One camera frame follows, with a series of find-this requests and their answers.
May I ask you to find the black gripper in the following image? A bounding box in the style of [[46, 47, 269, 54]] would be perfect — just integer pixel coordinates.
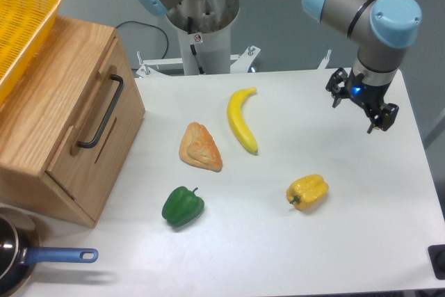
[[325, 67, 399, 134]]

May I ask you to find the wooden top drawer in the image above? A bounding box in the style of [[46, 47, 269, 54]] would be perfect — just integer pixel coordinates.
[[47, 38, 145, 223]]

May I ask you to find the black metal drawer handle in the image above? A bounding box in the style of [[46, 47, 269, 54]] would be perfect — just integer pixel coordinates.
[[76, 74, 124, 149]]

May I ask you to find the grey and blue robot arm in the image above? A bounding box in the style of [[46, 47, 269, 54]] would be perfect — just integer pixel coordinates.
[[139, 0, 422, 130]]

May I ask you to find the wooden drawer cabinet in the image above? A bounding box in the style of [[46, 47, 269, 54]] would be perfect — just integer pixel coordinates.
[[0, 15, 146, 229]]

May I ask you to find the yellow bell pepper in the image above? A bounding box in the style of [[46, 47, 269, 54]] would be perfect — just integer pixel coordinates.
[[286, 174, 329, 211]]

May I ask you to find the yellow banana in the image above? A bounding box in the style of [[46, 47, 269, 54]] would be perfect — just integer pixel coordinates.
[[227, 87, 258, 155]]

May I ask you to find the black corner clamp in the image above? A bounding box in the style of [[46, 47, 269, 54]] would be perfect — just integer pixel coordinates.
[[428, 244, 445, 280]]

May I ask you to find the triangular pastry bread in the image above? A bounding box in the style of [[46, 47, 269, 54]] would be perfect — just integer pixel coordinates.
[[179, 122, 223, 172]]

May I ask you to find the green bell pepper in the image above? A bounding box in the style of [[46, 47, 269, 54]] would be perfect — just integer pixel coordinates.
[[161, 186, 205, 227]]

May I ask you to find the yellow plastic basket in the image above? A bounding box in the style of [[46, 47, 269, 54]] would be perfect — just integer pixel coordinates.
[[1, 0, 63, 102]]

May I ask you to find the black cable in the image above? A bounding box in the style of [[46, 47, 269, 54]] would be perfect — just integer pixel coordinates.
[[115, 20, 170, 61]]

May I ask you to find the black pan with blue handle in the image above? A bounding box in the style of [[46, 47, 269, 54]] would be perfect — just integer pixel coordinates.
[[1, 207, 99, 296]]

